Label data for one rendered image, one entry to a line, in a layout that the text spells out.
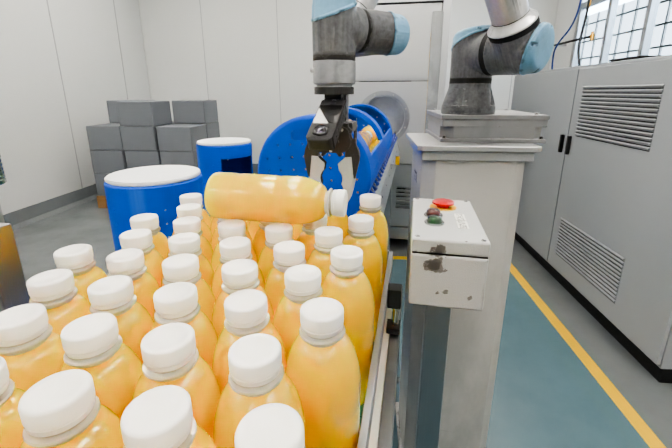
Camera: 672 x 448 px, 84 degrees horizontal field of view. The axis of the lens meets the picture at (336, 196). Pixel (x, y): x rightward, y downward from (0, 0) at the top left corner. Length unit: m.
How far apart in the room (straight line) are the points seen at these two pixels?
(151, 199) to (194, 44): 5.41
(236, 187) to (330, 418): 0.32
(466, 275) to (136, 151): 4.33
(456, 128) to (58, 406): 1.01
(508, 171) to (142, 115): 3.96
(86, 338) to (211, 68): 6.11
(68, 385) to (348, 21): 0.58
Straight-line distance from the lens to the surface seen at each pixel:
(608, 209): 2.53
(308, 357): 0.35
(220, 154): 1.97
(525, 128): 1.16
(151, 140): 4.52
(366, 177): 0.88
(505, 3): 1.02
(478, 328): 1.28
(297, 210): 0.52
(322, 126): 0.61
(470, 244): 0.52
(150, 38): 6.83
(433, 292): 0.54
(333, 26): 0.66
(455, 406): 1.45
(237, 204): 0.55
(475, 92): 1.13
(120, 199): 1.24
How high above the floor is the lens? 1.29
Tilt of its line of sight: 16 degrees down
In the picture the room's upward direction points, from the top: straight up
